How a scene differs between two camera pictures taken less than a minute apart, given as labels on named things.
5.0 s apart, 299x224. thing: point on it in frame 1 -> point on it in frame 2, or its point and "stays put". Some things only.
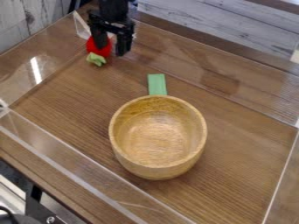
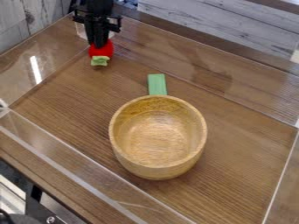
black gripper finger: x=125 y=40 -> x=103 y=38
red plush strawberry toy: x=98 y=54 stays put
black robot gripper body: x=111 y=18 -> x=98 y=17
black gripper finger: x=99 y=34 stays put
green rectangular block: x=157 y=84 stays put
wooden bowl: x=157 y=136 stays put
